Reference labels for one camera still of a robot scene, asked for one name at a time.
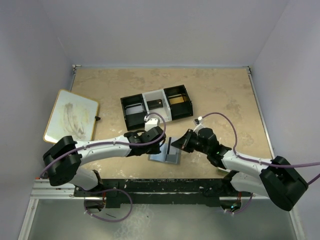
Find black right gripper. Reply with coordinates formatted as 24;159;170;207
171;129;210;155

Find grey card holder wallet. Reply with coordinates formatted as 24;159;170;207
148;143;181;165

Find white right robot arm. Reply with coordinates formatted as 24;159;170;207
171;127;309;211

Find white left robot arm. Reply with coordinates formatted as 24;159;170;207
40;126;166;196

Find silver card in tray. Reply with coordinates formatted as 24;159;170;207
125;103;145;115

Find black card in tray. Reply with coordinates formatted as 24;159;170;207
147;99;164;110

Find three-compartment card tray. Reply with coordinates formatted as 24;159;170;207
120;85;193;131

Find gold card in tray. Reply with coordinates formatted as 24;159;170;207
168;95;188;105

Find small white red box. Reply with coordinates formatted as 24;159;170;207
216;167;230;174

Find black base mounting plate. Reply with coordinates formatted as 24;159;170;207
74;178;250;209

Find wood-framed whiteboard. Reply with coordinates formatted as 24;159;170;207
43;89;99;144

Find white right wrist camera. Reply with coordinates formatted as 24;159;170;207
193;116;204;134

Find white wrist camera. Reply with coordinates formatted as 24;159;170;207
144;116;160;132
193;116;204;134

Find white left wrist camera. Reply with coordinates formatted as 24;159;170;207
144;116;160;132

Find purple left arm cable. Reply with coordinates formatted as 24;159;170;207
39;112;167;180

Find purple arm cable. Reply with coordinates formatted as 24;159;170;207
39;112;167;180
199;112;320;186

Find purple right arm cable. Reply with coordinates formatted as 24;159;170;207
199;112;320;186

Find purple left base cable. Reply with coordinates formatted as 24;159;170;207
83;187;134;222

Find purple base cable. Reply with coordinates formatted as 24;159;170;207
83;187;134;222
223;191;254;215

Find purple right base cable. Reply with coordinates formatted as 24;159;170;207
223;191;254;215

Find aluminium frame rail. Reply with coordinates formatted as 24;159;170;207
29;178;271;201

